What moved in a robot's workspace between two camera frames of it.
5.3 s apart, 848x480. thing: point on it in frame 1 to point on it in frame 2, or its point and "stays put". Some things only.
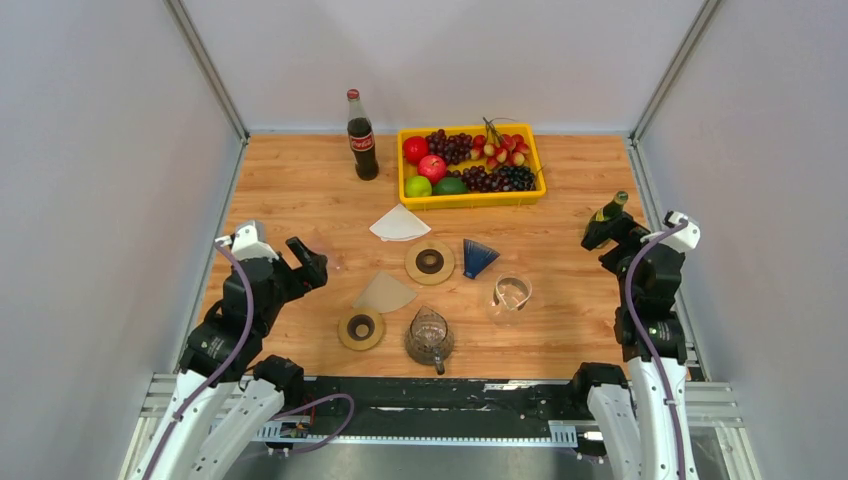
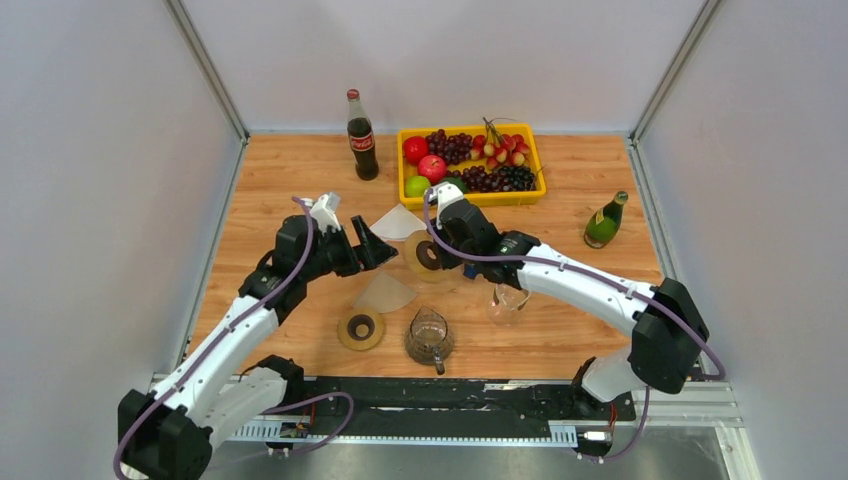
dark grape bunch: x=503 y=179 stays put
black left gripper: x=311 y=275 to x=372 y=252
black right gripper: x=622 y=229 to x=449 y=262
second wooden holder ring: x=361 y=328 stays put
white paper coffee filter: x=399 y=224 stays put
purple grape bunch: x=454 y=149 stays put
